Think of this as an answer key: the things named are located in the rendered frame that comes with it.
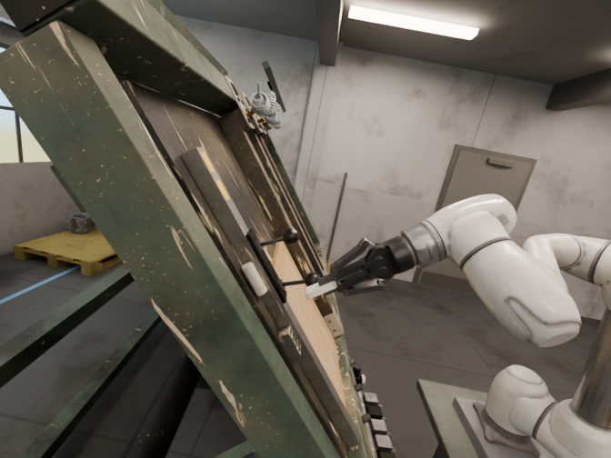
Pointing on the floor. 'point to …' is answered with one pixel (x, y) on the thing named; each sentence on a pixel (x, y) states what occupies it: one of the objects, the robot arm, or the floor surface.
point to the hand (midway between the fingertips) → (320, 287)
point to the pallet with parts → (72, 247)
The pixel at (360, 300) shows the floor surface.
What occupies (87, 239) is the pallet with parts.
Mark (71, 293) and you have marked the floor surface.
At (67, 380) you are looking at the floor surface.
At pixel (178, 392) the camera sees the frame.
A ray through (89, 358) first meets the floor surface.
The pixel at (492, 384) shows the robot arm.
